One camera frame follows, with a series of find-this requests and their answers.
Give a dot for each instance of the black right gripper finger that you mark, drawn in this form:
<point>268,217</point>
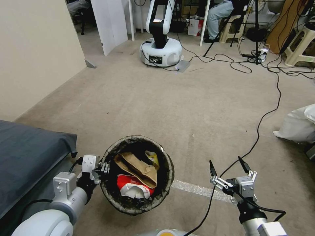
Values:
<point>246,166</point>
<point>219,181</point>

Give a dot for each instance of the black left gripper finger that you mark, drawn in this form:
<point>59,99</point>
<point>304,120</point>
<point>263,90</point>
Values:
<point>105,167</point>
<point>95,179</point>

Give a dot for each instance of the round black-lined trash bin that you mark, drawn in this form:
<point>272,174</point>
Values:
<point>162,177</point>

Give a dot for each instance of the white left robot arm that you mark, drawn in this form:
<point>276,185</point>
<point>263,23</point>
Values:
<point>46,216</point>

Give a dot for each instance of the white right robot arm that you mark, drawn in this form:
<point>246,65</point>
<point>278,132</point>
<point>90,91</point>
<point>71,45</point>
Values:
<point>260,227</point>

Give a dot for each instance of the silver tape strip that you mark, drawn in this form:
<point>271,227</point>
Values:
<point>194,189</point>

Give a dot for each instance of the brown paper bag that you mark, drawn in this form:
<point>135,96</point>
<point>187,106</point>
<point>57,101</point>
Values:
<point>137,167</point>

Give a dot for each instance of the red and white wrapper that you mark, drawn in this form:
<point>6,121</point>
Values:
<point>133,185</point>

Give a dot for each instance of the yellow snack packet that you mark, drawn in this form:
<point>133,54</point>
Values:
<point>153,158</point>

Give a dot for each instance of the white woven sack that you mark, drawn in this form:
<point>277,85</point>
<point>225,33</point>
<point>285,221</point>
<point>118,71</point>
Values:
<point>297,125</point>

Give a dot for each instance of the white robot front shell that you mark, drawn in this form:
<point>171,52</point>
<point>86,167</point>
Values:
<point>163,232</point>

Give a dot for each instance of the white power strip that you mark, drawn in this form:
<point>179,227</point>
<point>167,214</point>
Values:
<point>262,54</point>

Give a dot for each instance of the flat grey metal box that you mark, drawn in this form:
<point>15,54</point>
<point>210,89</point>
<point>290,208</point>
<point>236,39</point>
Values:
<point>183,66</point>

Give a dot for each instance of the beige plastic stool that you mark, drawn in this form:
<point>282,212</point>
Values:
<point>301,46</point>
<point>233,27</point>

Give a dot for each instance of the white and black wheeled robot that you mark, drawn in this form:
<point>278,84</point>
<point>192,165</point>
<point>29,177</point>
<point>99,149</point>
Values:
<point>160,46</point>

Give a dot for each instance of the black tripod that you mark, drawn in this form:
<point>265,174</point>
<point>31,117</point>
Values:
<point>257,29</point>

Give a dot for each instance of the white and red shopping bag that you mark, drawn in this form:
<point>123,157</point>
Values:
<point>195,26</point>

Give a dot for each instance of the brown wooden board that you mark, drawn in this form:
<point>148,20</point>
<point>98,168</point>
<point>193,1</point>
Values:
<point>285,22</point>

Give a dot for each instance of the white table leg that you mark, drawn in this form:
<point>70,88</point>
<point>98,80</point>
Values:
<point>131,19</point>
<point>204,22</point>

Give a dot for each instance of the person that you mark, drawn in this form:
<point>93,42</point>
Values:
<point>216,17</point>

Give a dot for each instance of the black office chair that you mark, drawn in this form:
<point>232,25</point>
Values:
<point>80,14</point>

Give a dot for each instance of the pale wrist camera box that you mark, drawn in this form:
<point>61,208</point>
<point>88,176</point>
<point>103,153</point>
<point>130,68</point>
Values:
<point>89,162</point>
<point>246,186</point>

